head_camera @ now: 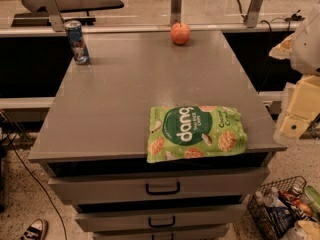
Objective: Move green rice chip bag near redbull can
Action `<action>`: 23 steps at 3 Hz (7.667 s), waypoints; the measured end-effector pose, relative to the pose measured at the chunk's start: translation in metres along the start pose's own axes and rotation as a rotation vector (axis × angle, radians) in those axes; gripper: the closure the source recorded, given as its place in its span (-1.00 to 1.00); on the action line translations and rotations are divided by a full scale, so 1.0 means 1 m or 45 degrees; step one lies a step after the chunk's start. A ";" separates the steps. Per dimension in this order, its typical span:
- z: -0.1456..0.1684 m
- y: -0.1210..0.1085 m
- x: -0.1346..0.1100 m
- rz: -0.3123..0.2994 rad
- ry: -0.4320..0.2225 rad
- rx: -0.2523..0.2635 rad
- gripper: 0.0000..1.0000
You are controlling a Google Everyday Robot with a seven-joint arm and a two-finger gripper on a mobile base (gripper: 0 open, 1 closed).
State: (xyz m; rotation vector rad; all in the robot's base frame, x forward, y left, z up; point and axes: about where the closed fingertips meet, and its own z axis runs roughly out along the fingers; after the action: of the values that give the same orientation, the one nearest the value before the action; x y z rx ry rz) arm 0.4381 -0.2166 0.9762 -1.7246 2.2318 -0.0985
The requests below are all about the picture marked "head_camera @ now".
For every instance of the green rice chip bag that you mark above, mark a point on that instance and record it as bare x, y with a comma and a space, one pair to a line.
190, 132

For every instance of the clear plastic bottle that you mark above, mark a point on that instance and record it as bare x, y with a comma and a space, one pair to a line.
271, 198

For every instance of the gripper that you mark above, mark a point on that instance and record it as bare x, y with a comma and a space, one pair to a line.
309, 49

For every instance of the metal bracket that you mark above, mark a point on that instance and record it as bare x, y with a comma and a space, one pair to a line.
175, 11
54, 15
251, 18

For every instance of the grey drawer cabinet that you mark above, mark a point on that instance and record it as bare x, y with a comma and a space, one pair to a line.
93, 142

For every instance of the drawer black handle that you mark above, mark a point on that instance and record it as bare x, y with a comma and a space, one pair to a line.
165, 236
161, 222
161, 190

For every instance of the top drawer black handle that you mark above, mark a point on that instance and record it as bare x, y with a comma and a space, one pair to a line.
161, 190

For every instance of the wire basket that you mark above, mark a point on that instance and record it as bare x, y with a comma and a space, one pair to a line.
294, 221

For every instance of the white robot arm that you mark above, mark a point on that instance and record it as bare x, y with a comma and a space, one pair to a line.
302, 49

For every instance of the left metal bracket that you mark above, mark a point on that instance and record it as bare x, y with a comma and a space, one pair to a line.
54, 15

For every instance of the bottom drawer black handle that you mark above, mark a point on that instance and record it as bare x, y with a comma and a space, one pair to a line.
165, 236

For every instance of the middle drawer black handle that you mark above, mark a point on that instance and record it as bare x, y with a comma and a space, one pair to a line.
161, 222

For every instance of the red apple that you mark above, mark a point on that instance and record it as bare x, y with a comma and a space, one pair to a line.
180, 33

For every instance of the black and white sneaker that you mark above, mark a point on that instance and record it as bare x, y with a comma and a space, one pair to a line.
37, 230

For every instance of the middle metal bracket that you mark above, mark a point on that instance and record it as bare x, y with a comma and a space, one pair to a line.
175, 11

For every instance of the right metal bracket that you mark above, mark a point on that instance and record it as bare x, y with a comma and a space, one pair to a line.
251, 18

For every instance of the blue redbull can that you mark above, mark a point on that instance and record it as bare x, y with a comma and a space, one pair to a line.
76, 41

